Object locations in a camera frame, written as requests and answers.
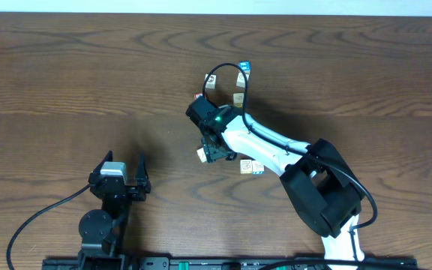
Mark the gift picture wooden block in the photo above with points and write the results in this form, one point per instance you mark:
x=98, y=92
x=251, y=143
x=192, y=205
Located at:
x=246, y=166

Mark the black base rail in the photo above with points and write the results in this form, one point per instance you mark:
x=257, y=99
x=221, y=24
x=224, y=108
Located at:
x=165, y=263

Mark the blue top wooden block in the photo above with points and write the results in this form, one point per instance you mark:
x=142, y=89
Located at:
x=245, y=66

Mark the yellow sided picture block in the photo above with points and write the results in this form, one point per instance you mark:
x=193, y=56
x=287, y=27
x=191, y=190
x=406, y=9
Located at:
x=238, y=99

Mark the plain block beside blue block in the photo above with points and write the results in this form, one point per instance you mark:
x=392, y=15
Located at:
x=240, y=82

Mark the red letter A block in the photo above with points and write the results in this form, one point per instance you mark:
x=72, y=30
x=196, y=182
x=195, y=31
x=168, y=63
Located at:
x=198, y=95

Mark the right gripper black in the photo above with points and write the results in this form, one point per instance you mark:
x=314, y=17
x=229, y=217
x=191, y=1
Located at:
x=212, y=154

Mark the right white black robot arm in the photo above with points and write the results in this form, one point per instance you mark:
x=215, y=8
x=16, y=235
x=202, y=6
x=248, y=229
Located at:
x=321, y=187

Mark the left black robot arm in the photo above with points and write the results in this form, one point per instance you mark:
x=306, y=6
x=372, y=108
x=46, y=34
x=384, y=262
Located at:
x=102, y=230

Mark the blue sided wooden block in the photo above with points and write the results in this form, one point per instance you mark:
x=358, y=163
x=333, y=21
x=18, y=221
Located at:
x=257, y=167

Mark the plain front wooden block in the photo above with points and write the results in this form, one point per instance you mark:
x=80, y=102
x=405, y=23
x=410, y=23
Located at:
x=202, y=155

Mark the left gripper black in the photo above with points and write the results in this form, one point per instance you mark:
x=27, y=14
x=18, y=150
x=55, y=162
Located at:
x=134, y=189

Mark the soccer ball picture block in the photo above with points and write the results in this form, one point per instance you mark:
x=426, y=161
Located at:
x=211, y=82

